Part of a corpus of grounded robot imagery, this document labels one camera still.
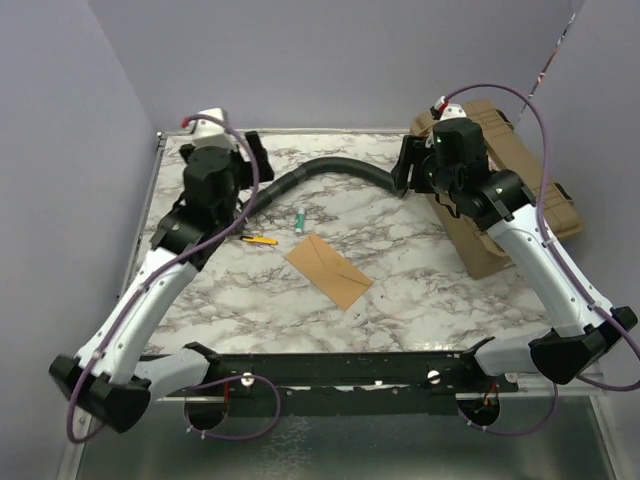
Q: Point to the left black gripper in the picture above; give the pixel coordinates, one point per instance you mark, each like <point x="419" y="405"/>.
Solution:
<point x="265" y="173"/>

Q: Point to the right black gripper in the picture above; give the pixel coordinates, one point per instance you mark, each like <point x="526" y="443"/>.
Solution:
<point x="415" y="150"/>

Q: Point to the green white glue stick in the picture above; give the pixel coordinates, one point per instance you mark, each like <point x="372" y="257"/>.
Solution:
<point x="300" y="221"/>

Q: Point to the brown kraft envelope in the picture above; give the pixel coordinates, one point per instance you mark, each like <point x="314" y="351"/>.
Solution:
<point x="329" y="271"/>

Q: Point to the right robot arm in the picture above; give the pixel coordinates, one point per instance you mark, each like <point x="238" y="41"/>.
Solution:
<point x="452" y="164"/>

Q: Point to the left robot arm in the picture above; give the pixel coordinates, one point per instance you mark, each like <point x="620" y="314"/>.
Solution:
<point x="106" y="377"/>

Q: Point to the yellow utility knife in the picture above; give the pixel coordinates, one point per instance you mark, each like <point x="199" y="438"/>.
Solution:
<point x="258" y="240"/>

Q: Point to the tan plastic tool case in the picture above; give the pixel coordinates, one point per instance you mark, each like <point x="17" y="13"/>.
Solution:
<point x="514" y="176"/>

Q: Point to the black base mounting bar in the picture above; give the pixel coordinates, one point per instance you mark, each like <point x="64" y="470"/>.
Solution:
<point x="344" y="384"/>

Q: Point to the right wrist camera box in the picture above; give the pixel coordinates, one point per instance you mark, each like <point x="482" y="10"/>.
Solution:
<point x="444" y="109"/>

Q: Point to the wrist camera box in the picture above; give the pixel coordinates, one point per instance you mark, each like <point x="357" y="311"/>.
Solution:
<point x="205" y="133"/>
<point x="444" y="109"/>

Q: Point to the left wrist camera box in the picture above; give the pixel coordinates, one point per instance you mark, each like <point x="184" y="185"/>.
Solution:
<point x="205" y="133"/>

